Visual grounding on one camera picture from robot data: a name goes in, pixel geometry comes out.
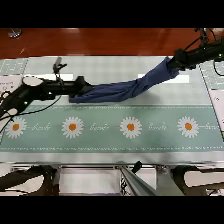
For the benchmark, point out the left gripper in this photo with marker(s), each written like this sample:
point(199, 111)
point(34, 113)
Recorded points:
point(81, 87)

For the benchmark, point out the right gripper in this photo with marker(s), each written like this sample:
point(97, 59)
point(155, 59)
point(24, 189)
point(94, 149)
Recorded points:
point(181, 59)

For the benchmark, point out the blue T-shirt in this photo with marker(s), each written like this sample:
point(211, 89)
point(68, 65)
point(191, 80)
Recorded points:
point(133, 88)

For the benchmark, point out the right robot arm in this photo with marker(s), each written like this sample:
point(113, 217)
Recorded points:
point(210, 51)

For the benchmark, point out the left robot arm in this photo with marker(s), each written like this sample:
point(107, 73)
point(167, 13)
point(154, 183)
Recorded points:
point(43, 90)

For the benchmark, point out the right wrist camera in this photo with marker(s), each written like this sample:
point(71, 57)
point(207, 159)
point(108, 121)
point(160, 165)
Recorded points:
point(202, 35)

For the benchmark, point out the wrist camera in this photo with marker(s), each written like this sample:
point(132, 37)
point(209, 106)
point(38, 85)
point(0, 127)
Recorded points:
point(202, 35)
point(58, 65)

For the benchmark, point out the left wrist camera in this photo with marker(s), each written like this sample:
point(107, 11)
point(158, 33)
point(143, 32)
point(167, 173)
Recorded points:
point(58, 65)

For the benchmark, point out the silver frame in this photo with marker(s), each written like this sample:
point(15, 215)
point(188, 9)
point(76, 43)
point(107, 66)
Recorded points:
point(143, 183)

